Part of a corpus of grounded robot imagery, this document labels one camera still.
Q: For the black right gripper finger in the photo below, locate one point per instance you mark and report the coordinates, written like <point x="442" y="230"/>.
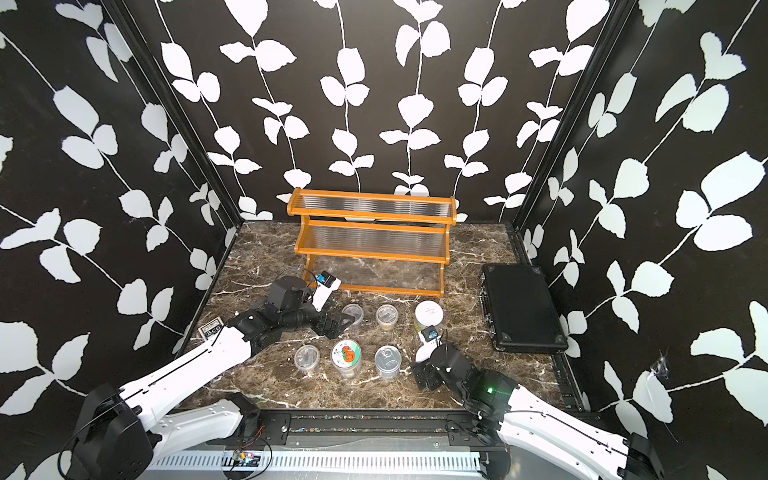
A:
<point x="427" y="380"/>
<point x="419" y="369"/>

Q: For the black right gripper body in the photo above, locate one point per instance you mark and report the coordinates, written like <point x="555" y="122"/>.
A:
<point x="435" y="371"/>

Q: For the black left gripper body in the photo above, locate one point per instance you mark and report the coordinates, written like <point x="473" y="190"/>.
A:
<point x="305" y="317"/>

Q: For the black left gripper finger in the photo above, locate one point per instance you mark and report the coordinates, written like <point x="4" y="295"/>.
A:
<point x="340" y="319"/>
<point x="333" y="331"/>

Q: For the clear seed jar dark contents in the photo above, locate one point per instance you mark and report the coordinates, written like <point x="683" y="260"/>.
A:
<point x="357" y="311"/>

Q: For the red white labelled jar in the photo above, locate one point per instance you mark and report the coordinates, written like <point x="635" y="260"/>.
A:
<point x="346" y="357"/>

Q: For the small metal pull-tab can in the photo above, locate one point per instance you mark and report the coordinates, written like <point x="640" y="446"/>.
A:
<point x="388" y="360"/>

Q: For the clear seed jar purple label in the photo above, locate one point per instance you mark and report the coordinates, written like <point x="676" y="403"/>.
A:
<point x="306" y="359"/>

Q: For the clear seed jar orange contents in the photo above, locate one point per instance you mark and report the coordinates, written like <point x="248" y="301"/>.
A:
<point x="387" y="317"/>

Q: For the large white jar green label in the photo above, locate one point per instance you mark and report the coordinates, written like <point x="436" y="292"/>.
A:
<point x="428" y="313"/>

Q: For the large white labelled jar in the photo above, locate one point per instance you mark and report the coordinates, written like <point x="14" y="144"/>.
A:
<point x="425" y="351"/>

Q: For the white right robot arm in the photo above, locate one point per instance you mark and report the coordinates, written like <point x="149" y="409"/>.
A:
<point x="507" y="412"/>

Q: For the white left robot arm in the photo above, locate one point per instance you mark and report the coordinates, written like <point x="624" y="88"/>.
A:
<point x="120" y="432"/>

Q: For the orange wooden three-tier shelf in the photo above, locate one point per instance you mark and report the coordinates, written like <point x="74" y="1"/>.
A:
<point x="376" y="226"/>

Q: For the playing card box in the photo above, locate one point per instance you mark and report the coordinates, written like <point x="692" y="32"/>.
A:
<point x="211" y="328"/>

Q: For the black hard case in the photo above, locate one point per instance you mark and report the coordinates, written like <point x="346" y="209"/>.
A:
<point x="519" y="310"/>

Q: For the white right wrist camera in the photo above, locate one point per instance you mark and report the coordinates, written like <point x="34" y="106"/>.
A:
<point x="430" y="337"/>

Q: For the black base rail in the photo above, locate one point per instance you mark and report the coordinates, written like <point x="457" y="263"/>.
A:
<point x="458" y="427"/>

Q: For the small circuit board with wires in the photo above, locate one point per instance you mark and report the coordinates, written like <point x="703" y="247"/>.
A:
<point x="245" y="460"/>

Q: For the white slotted cable duct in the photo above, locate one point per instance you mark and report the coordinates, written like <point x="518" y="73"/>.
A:
<point x="328" y="461"/>

